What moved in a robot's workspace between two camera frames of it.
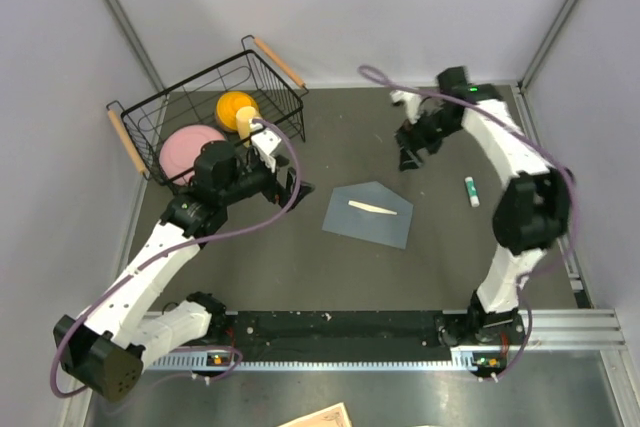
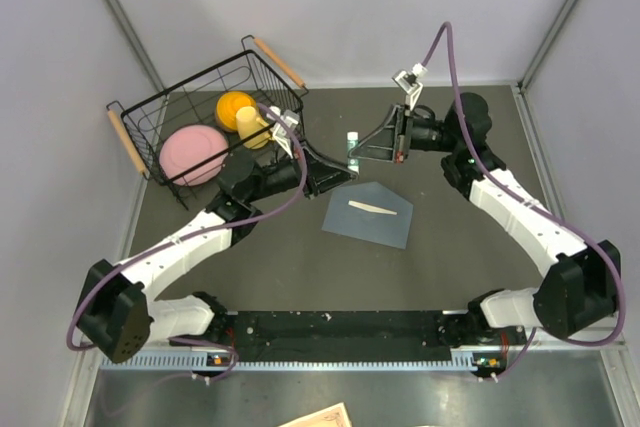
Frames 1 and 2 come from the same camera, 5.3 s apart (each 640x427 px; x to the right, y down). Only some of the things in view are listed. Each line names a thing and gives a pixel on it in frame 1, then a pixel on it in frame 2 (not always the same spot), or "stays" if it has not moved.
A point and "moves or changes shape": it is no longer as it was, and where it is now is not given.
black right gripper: (411, 140) to (387, 142)
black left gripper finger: (304, 190) to (319, 176)
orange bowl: (228, 105) stays
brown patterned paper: (335, 415) stays
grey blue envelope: (355, 222) stays
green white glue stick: (472, 191) moves or changes shape
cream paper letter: (370, 208) stays
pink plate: (179, 150) stays
